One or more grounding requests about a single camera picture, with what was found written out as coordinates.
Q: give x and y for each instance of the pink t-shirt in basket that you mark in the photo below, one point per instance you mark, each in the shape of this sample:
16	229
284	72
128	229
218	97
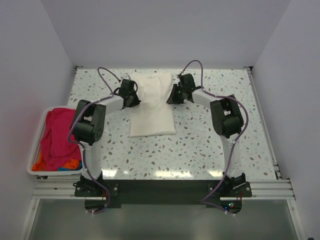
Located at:
55	149

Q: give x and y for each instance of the white plastic laundry basket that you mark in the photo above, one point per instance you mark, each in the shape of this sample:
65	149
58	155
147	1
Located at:
35	150

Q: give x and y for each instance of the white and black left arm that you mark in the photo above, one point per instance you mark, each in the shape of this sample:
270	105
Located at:
87	127

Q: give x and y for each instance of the blue garment in basket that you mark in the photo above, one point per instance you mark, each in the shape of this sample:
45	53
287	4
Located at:
72	165

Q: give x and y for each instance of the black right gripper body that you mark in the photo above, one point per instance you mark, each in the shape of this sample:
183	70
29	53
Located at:
177	96

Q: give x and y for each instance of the white t-shirt red print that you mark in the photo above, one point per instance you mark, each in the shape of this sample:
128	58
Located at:
153	116

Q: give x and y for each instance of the aluminium frame rail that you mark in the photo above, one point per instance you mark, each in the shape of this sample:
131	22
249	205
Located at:
196	152

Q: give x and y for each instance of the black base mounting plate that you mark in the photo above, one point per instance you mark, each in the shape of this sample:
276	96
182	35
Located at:
111	194

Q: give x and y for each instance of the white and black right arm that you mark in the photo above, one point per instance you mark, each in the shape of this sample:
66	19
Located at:
229	119

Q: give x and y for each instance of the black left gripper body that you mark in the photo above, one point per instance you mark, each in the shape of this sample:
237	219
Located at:
134	100

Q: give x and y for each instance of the orange garment in basket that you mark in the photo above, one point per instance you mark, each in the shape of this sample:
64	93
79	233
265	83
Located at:
40	165

